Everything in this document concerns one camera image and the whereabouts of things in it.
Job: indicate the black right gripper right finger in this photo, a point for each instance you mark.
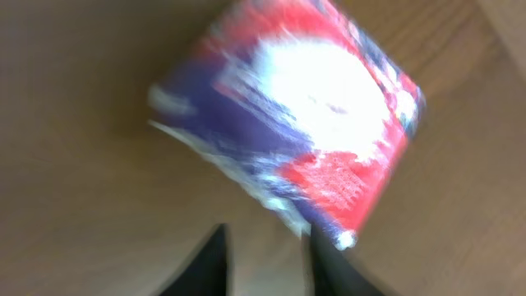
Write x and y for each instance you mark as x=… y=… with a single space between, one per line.
x=331 y=274

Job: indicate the purple snack packet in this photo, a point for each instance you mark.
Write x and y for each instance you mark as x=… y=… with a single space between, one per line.
x=297 y=104

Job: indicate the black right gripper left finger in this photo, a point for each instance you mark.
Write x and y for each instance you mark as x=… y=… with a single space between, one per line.
x=206 y=273

